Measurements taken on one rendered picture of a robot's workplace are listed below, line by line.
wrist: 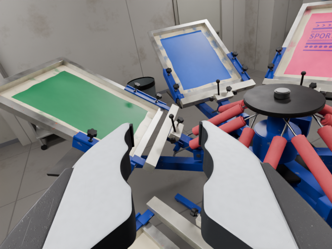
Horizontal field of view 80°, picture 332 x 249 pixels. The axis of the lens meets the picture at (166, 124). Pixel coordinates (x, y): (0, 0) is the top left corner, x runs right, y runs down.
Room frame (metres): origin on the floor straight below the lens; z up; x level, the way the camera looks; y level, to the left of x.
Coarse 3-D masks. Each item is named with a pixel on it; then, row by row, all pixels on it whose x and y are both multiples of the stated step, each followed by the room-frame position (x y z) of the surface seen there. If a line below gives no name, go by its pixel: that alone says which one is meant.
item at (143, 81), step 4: (132, 80) 3.71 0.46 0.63; (136, 80) 3.74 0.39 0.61; (140, 80) 3.76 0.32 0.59; (144, 80) 3.75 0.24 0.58; (148, 80) 3.72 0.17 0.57; (152, 80) 3.64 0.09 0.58; (128, 84) 3.59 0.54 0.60; (132, 84) 3.68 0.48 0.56; (140, 84) 3.75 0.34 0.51; (144, 84) 3.75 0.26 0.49; (148, 84) 3.30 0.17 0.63; (152, 84) 3.36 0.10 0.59; (140, 88) 3.26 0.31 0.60; (144, 88) 3.27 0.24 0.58; (148, 88) 3.29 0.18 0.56; (152, 88) 3.36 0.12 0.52; (144, 92) 3.27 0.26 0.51; (148, 92) 3.30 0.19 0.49; (152, 92) 3.35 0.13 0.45; (152, 96) 3.34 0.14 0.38
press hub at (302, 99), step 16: (256, 96) 0.80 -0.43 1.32; (272, 96) 0.78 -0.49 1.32; (288, 96) 0.73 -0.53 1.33; (304, 96) 0.72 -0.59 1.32; (320, 96) 0.70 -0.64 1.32; (256, 112) 0.70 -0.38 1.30; (272, 112) 0.65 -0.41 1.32; (288, 112) 0.63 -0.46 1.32; (304, 112) 0.61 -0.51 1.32; (256, 128) 0.79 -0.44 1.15; (272, 128) 0.74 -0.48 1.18; (288, 128) 0.75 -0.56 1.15; (256, 144) 0.75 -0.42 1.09; (288, 144) 0.66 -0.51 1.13; (288, 160) 0.66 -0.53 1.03; (288, 176) 0.59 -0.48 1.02
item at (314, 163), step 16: (224, 112) 0.89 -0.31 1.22; (240, 112) 0.85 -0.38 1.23; (320, 112) 0.74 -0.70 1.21; (192, 128) 0.96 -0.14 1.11; (224, 128) 0.76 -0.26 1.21; (320, 128) 0.61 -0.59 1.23; (192, 144) 0.82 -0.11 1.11; (272, 144) 0.59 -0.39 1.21; (304, 144) 0.54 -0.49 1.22; (272, 160) 0.54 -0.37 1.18; (304, 160) 0.52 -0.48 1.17; (320, 160) 0.49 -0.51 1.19; (320, 176) 0.45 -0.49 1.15
